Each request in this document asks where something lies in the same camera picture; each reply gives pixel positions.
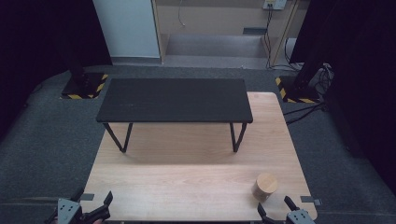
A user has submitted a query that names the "black stand post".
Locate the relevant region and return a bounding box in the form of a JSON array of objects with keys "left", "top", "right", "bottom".
[
  {"left": 293, "top": 57, "right": 326, "bottom": 91},
  {"left": 64, "top": 40, "right": 89, "bottom": 91}
]

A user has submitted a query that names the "black shelf with metal legs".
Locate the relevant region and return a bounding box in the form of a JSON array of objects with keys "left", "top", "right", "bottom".
[{"left": 95, "top": 77, "right": 254, "bottom": 154}]

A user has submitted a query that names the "thin white cable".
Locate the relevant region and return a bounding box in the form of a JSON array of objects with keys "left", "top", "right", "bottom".
[{"left": 177, "top": 0, "right": 187, "bottom": 28}]

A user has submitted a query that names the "white panel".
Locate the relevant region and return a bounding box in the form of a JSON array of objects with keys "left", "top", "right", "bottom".
[{"left": 92, "top": 0, "right": 162, "bottom": 60}]

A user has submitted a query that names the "grey label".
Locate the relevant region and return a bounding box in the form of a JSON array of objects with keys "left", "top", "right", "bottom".
[{"left": 242, "top": 26, "right": 268, "bottom": 36}]

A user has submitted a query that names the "wooden cylinder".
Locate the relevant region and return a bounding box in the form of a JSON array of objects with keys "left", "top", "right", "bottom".
[{"left": 251, "top": 172, "right": 279, "bottom": 202}]

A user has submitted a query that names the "white power strip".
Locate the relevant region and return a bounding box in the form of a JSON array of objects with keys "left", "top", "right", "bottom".
[{"left": 262, "top": 0, "right": 289, "bottom": 11}]

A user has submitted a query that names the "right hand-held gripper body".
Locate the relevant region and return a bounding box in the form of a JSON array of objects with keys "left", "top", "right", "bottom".
[{"left": 285, "top": 208, "right": 317, "bottom": 224}]

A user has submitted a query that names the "black hanging cable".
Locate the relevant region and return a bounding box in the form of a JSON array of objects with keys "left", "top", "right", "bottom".
[{"left": 262, "top": 5, "right": 303, "bottom": 72}]

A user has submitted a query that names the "dark curtain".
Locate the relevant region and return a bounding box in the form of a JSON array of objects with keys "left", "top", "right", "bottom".
[
  {"left": 289, "top": 0, "right": 396, "bottom": 197},
  {"left": 0, "top": 0, "right": 114, "bottom": 141}
]

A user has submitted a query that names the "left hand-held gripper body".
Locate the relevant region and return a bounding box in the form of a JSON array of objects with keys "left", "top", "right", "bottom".
[{"left": 44, "top": 198, "right": 84, "bottom": 224}]

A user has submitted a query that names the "black floor cable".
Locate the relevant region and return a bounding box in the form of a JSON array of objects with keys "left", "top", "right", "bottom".
[{"left": 282, "top": 102, "right": 329, "bottom": 126}]

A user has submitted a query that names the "striped stand base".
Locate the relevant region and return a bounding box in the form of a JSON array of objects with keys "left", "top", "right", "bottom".
[
  {"left": 275, "top": 75, "right": 321, "bottom": 105},
  {"left": 59, "top": 72, "right": 109, "bottom": 101}
]

